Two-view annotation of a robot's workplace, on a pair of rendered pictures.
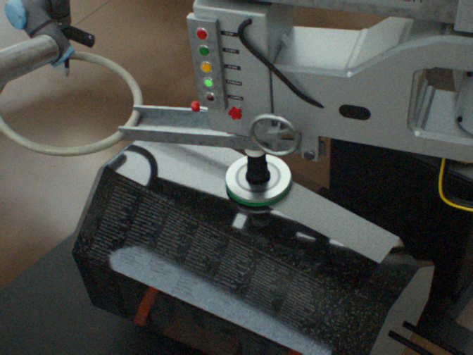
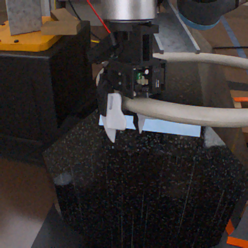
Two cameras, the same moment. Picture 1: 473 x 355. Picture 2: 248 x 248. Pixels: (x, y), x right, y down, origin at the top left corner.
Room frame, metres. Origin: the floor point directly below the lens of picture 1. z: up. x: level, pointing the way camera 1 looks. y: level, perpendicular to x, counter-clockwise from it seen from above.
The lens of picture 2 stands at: (2.33, 0.96, 1.33)
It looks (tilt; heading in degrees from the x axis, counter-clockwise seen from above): 36 degrees down; 239
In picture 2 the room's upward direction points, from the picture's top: straight up
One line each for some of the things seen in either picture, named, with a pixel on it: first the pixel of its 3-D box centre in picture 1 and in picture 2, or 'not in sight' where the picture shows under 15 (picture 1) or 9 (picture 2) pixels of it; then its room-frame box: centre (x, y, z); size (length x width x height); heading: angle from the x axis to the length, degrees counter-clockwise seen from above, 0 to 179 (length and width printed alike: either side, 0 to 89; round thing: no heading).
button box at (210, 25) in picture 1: (208, 63); not in sight; (1.52, 0.05, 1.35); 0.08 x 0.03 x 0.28; 65
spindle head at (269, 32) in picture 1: (276, 63); not in sight; (1.56, -0.14, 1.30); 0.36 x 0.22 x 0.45; 65
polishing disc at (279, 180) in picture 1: (257, 177); not in sight; (1.59, -0.07, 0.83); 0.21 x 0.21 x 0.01
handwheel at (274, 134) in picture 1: (278, 127); not in sight; (1.43, -0.12, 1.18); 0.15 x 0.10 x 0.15; 65
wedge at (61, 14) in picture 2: not in sight; (63, 15); (1.72, -0.79, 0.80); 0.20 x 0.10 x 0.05; 91
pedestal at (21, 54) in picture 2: (431, 175); (35, 87); (1.95, -0.79, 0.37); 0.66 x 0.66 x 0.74; 45
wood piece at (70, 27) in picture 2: not in sight; (61, 27); (1.81, -0.57, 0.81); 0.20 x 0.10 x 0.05; 143
